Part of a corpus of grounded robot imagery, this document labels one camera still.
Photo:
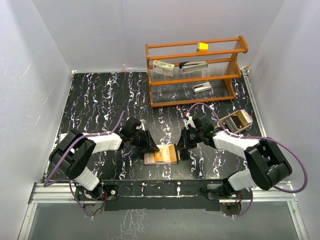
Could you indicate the white printed leaflet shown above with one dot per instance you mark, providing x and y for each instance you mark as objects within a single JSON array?
[{"x": 61, "y": 137}]

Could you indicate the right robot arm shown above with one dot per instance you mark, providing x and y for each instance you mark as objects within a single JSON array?
[{"x": 266, "y": 164}]

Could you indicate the yellow grey eraser block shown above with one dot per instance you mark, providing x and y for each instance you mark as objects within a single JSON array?
[{"x": 202, "y": 47}]

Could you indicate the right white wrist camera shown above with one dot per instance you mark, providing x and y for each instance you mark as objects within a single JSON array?
[{"x": 190, "y": 123}]

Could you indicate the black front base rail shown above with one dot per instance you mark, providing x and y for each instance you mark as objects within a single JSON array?
[{"x": 208, "y": 194}]

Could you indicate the pink leather card holder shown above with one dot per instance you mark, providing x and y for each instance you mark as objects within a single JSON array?
[{"x": 149, "y": 159}]

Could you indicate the stack of credit cards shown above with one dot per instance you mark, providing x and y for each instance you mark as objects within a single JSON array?
[{"x": 245, "y": 118}]

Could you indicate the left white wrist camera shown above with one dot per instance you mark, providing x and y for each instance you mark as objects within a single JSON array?
[{"x": 142, "y": 125}]

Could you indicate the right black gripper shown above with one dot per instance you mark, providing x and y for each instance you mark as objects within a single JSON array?
[{"x": 184, "y": 142}]

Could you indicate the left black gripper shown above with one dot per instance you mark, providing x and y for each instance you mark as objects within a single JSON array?
[{"x": 148, "y": 145}]

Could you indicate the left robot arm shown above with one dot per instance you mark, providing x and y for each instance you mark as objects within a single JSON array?
[{"x": 72, "y": 154}]

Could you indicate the grey black stapler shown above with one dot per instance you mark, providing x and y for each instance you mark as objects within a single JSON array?
[{"x": 192, "y": 66}]

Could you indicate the white staples box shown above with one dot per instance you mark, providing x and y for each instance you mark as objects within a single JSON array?
[{"x": 163, "y": 68}]

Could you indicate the orange wooden shelf rack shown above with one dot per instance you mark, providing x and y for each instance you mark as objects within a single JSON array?
[{"x": 223, "y": 68}]

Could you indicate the gold card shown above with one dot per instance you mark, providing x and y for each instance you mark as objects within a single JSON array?
[
  {"x": 171, "y": 154},
  {"x": 160, "y": 157}
]

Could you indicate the small white stapler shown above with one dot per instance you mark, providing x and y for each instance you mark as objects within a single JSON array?
[{"x": 204, "y": 86}]

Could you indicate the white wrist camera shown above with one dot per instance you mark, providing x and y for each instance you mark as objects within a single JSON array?
[
  {"x": 142, "y": 125},
  {"x": 190, "y": 123}
]

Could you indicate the beige oval card tray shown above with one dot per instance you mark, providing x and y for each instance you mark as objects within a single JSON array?
[{"x": 235, "y": 114}]

